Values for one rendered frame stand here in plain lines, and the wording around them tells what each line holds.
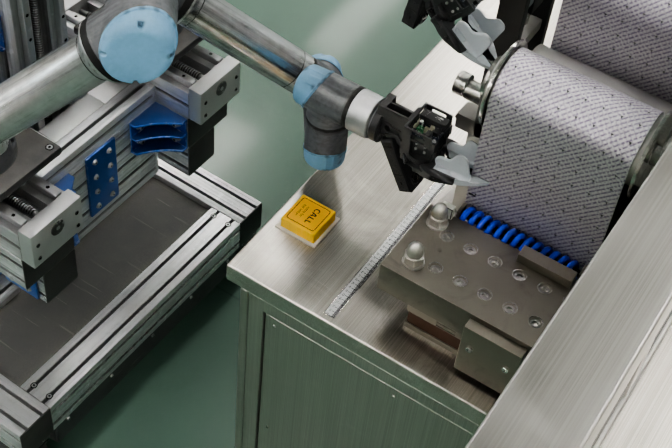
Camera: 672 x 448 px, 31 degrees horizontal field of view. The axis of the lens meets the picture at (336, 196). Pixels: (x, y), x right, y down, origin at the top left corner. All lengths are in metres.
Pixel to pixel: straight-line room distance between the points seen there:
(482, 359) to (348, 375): 0.28
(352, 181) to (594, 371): 1.19
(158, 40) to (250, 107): 1.76
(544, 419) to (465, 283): 0.91
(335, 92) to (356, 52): 1.83
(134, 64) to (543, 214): 0.68
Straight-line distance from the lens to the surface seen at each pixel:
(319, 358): 2.12
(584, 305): 1.15
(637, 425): 1.35
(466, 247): 2.00
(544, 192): 1.95
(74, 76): 2.01
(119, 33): 1.91
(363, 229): 2.16
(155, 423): 2.97
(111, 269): 2.98
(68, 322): 2.90
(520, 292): 1.95
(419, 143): 1.98
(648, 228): 1.23
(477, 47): 1.93
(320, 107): 2.05
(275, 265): 2.10
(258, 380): 2.30
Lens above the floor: 2.53
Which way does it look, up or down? 47 degrees down
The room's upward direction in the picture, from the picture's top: 7 degrees clockwise
